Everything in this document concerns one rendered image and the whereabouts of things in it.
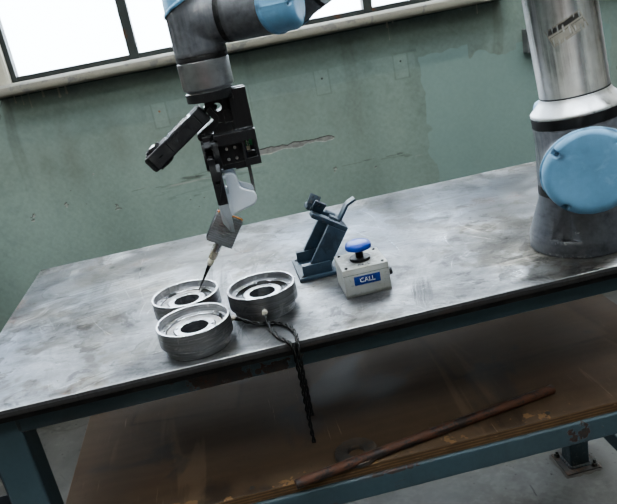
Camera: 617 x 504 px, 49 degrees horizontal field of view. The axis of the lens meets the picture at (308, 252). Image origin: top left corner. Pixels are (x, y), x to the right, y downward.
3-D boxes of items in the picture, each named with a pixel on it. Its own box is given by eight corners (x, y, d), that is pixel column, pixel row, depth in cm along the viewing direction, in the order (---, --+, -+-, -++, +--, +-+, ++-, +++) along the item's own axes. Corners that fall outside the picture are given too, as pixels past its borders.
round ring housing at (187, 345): (177, 372, 90) (170, 345, 88) (152, 346, 99) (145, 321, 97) (247, 342, 94) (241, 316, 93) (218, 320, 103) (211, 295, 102)
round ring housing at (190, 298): (145, 323, 107) (138, 300, 106) (199, 297, 113) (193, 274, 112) (182, 338, 100) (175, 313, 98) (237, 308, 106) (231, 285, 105)
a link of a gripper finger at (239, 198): (264, 228, 102) (251, 168, 100) (225, 237, 102) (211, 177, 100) (263, 224, 105) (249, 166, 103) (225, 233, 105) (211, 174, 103)
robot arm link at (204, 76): (176, 66, 94) (177, 63, 101) (184, 99, 95) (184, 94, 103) (229, 55, 94) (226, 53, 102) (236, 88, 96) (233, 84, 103)
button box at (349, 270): (347, 299, 102) (342, 269, 100) (338, 282, 108) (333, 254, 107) (399, 287, 102) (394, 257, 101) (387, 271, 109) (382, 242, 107)
